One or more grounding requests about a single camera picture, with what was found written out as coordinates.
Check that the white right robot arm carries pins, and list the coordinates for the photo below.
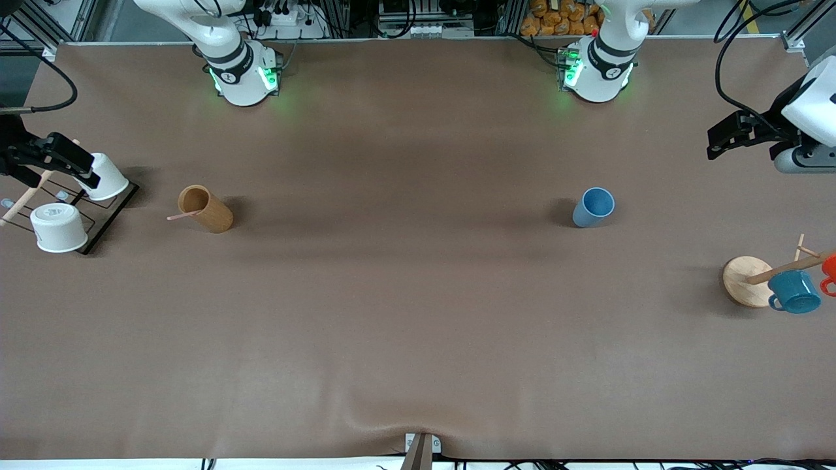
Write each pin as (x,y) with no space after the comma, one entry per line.
(235,62)

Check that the light blue plastic cup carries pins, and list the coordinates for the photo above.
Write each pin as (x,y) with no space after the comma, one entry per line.
(591,209)

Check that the wooden rack bar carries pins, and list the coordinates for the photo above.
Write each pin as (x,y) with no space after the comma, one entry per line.
(26,199)

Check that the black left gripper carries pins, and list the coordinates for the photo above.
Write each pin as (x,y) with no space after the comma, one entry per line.
(773,121)

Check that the brown wooden cup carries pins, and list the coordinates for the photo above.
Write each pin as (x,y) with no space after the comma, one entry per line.
(212,212)

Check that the white cup plain bottom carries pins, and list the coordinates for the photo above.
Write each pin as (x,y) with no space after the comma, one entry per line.
(108,179)

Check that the white cup printed bottom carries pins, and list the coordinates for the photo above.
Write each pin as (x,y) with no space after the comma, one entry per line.
(59,228)

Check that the wooden mug tree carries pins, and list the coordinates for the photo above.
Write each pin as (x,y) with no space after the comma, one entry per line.
(744,281)

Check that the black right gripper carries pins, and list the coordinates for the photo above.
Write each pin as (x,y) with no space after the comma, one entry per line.
(8,145)

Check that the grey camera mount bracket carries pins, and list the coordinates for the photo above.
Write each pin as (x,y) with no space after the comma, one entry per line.
(421,450)

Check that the white power strip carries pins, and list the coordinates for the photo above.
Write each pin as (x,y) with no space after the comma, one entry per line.
(294,16)

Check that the pile of orange bread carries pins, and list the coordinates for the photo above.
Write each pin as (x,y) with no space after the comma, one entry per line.
(562,19)

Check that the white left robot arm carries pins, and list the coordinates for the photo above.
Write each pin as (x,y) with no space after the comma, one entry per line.
(604,62)

